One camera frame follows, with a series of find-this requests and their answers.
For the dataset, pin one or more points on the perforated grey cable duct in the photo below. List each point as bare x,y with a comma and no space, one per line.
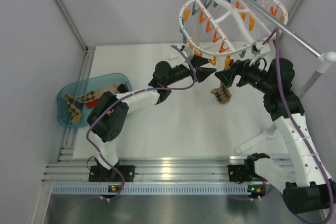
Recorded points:
160,189

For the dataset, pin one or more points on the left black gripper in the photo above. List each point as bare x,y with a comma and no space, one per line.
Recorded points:
201,73

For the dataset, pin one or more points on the white rack base foot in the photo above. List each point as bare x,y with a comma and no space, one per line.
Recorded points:
266,135

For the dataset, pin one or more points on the black mounting plate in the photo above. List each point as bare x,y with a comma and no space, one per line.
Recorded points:
238,174
126,172

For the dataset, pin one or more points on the red white sock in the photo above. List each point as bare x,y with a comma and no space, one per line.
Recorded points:
92,104

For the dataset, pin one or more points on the brown checkered sock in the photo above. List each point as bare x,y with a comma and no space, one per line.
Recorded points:
75,112
222,94

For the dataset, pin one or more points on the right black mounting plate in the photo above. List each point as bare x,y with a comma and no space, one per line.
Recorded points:
238,174

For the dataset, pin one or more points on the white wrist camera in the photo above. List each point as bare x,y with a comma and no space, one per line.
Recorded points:
187,52
259,49

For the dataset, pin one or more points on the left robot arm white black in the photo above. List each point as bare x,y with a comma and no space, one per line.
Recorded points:
107,118

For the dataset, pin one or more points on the orange clothes peg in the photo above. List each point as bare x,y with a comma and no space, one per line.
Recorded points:
213,61
228,62

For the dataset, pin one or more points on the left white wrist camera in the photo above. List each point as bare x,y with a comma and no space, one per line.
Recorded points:
187,52

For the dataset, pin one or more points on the beige sock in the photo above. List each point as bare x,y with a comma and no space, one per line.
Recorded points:
117,87

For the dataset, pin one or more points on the teal plastic basket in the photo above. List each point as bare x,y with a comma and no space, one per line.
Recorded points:
77,89

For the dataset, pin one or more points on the silver hanging rail rod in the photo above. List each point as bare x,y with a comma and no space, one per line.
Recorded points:
282,24

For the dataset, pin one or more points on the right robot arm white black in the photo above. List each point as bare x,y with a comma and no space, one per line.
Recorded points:
311,187

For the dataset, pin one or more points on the aluminium rail frame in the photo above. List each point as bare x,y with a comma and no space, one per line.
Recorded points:
188,138

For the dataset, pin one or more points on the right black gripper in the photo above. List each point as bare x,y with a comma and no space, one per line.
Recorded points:
241,67

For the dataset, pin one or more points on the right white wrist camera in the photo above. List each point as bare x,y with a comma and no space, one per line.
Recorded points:
259,49

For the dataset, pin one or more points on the white round clip hanger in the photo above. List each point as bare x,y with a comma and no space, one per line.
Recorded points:
221,28

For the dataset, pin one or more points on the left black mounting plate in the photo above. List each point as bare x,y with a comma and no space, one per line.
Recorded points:
126,172

